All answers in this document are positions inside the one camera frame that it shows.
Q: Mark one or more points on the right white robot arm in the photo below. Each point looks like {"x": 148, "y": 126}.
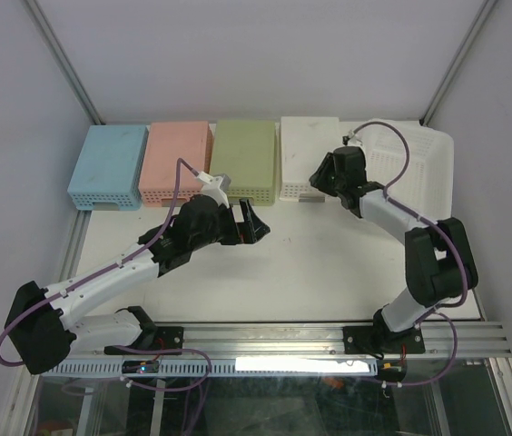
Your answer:
{"x": 439, "y": 264}

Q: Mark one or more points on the green plastic basket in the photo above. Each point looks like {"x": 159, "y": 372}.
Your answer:
{"x": 246, "y": 151}

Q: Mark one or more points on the large white plastic container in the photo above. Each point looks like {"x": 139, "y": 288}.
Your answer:
{"x": 427, "y": 185}

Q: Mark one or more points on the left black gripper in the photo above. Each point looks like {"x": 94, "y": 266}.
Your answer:
{"x": 251, "y": 230}

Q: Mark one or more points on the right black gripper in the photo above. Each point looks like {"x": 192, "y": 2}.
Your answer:
{"x": 318, "y": 177}

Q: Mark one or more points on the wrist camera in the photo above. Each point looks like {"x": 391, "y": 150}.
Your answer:
{"x": 215, "y": 187}
{"x": 351, "y": 139}

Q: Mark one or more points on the left aluminium frame post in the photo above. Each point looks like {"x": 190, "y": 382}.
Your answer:
{"x": 45, "y": 29}

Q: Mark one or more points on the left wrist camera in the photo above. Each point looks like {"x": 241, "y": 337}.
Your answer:
{"x": 215, "y": 187}

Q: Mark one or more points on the pink plastic basket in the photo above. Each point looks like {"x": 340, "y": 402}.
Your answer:
{"x": 167, "y": 142}

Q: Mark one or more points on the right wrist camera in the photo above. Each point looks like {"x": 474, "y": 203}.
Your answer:
{"x": 351, "y": 139}

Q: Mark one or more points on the aluminium frame post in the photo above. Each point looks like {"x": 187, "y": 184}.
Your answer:
{"x": 45, "y": 29}
{"x": 459, "y": 59}

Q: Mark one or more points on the small white plastic basket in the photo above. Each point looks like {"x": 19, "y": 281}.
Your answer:
{"x": 304, "y": 142}

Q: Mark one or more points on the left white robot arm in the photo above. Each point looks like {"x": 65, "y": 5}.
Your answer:
{"x": 46, "y": 325}

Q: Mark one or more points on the right aluminium frame post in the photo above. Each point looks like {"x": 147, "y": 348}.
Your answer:
{"x": 459, "y": 59}

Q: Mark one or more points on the aluminium mounting rail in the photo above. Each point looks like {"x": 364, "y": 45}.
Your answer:
{"x": 432, "y": 340}

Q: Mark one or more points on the blue plastic basket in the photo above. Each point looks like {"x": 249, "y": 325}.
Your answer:
{"x": 109, "y": 166}

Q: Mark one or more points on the white slotted cable duct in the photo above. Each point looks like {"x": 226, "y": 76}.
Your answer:
{"x": 196, "y": 368}

